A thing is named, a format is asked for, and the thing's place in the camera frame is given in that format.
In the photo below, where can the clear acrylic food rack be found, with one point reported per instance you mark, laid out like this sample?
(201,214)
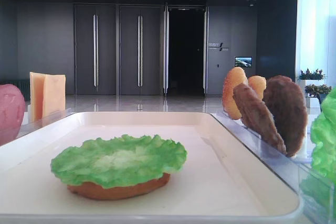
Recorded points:
(318,192)

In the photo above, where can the grey double door right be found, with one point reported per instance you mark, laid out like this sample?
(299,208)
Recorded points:
(140,50)

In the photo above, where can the yellow cheese slice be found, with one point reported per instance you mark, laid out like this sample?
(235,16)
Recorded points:
(54,94)
(38,105)

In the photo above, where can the white plastic tray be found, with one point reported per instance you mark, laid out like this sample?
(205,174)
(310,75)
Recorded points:
(222,181)

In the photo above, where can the rear yellow cheese slice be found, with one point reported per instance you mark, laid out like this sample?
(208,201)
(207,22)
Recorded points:
(38,105)

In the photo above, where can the front brown meat patty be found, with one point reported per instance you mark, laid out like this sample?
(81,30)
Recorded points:
(257,117)

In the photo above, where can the clear acrylic left rack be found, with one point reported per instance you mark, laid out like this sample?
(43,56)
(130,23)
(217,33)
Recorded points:
(29,126)

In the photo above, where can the front yellow cheese slice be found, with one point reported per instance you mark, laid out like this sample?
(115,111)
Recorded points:
(54,94)

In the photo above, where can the green lettuce leaf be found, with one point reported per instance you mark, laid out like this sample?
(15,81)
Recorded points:
(322,133)
(119,162)

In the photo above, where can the grey double door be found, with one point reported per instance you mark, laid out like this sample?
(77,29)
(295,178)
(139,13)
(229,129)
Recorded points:
(95,49)
(140,50)

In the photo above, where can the potted plants in planter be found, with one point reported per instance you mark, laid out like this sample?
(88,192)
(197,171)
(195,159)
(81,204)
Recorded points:
(314,87)

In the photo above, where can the green lettuce leaf in rack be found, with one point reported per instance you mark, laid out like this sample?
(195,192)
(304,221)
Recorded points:
(322,133)

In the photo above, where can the small wall display screen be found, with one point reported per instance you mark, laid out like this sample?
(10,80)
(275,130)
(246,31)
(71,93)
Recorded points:
(243,62)

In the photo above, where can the rear brown meat patty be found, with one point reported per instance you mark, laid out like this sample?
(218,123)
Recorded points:
(286,102)

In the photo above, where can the brown meat patty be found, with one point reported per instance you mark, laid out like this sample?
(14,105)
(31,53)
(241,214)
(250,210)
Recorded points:
(286,102)
(257,117)

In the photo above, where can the grey double door left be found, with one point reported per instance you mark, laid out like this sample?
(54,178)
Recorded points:
(95,49)

